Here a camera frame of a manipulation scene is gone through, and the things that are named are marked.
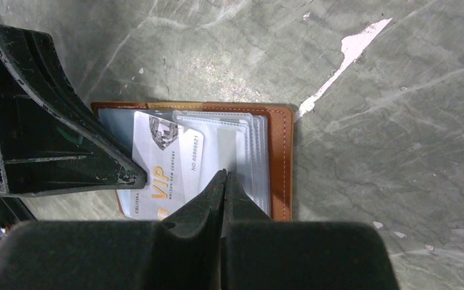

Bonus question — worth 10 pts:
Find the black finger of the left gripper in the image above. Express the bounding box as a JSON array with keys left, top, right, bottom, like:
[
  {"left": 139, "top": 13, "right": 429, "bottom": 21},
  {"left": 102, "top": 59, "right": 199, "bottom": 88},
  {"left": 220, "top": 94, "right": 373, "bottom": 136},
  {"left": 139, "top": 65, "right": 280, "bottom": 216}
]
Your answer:
[{"left": 0, "top": 24, "right": 147, "bottom": 197}]

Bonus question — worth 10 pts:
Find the brown leather card holder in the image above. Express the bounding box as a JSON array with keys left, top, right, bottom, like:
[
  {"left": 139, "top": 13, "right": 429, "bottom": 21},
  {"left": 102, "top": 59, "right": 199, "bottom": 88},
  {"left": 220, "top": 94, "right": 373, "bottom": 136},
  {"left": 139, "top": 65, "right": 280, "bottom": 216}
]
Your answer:
[{"left": 91, "top": 101, "right": 294, "bottom": 221}]

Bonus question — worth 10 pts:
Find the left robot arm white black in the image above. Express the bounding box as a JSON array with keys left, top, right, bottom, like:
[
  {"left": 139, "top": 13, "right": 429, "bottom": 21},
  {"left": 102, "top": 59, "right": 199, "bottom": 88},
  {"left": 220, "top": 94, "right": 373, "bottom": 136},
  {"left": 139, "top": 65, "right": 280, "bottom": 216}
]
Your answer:
[{"left": 0, "top": 24, "right": 147, "bottom": 228}]

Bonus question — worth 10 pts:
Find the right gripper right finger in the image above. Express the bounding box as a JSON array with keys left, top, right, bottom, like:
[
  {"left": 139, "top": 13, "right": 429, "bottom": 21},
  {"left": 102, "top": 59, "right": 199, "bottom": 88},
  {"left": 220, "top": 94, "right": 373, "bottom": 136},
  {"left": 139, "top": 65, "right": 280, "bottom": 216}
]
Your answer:
[{"left": 221, "top": 172, "right": 274, "bottom": 289}]

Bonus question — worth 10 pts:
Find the silver VIP credit card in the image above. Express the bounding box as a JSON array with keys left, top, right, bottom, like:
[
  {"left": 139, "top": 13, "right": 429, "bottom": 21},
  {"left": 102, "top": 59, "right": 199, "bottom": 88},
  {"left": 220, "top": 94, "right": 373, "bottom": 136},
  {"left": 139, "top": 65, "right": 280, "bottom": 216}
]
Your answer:
[{"left": 130, "top": 112, "right": 204, "bottom": 220}]

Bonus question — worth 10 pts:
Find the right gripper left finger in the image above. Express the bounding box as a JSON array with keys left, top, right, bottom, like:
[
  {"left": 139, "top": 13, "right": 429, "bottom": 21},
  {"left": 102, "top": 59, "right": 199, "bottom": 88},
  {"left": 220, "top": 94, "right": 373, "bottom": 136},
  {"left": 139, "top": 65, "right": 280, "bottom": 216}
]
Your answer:
[{"left": 144, "top": 170, "right": 227, "bottom": 289}]

